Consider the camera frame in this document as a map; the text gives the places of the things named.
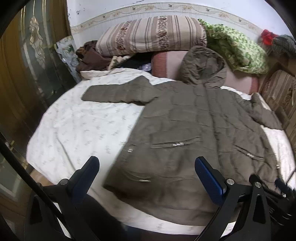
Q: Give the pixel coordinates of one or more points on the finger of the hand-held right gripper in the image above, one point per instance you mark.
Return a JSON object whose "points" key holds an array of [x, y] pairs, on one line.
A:
{"points": [[285, 188]]}

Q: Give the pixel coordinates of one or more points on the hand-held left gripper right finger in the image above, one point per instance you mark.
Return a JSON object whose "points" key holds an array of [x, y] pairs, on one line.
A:
{"points": [[208, 178]]}

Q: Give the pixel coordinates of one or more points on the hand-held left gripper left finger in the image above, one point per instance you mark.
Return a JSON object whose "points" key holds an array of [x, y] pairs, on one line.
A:
{"points": [[89, 171]]}

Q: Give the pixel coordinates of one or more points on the brown hooded padded jacket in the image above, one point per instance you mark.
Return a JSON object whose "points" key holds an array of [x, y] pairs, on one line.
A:
{"points": [[185, 120]]}

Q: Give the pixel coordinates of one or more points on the white leaf-print bed sheet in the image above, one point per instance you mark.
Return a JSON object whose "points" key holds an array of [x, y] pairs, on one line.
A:
{"points": [[81, 129]]}

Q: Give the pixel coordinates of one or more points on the dark brown cloth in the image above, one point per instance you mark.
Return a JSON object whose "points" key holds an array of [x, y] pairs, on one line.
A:
{"points": [[92, 60]]}

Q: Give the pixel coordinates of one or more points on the cream floral cloth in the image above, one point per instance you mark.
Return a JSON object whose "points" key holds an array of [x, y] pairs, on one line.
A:
{"points": [[118, 61]]}

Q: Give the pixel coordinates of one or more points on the black cloth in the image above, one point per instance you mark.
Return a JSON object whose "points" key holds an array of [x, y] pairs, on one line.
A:
{"points": [[134, 64]]}

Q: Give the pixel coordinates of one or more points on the purple plastic bag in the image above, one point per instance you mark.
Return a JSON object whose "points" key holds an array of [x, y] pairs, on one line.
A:
{"points": [[145, 67]]}

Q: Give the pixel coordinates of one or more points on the wooden wardrobe with glass door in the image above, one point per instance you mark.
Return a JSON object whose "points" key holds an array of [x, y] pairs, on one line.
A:
{"points": [[27, 69]]}

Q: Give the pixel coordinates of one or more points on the pink folded blanket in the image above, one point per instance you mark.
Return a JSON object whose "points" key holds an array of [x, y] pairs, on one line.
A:
{"points": [[168, 64]]}

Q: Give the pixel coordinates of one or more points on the floral plastic bag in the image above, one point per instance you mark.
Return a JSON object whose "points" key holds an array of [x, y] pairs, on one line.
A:
{"points": [[67, 51]]}

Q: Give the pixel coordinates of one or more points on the green patterned blanket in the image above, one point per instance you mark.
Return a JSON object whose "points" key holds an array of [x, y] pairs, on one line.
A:
{"points": [[235, 46]]}

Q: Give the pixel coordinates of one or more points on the grey knitted hat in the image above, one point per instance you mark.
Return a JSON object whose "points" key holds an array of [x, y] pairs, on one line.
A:
{"points": [[284, 45]]}

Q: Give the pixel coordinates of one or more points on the striped beige pillow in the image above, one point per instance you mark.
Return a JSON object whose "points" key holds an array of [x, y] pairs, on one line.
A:
{"points": [[148, 34]]}

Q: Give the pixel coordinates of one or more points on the red cloth item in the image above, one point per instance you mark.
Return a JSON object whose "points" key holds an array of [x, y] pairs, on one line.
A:
{"points": [[268, 38]]}

